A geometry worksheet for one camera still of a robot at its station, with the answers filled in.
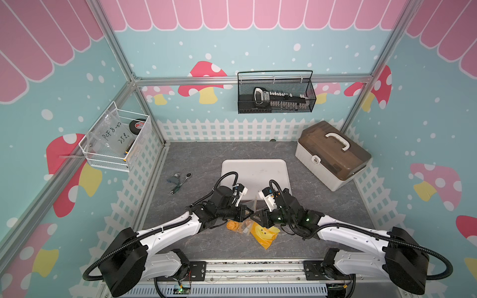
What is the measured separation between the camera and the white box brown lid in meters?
0.89

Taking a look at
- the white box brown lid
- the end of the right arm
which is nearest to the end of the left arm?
the end of the right arm

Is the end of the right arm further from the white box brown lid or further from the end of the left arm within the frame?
the white box brown lid
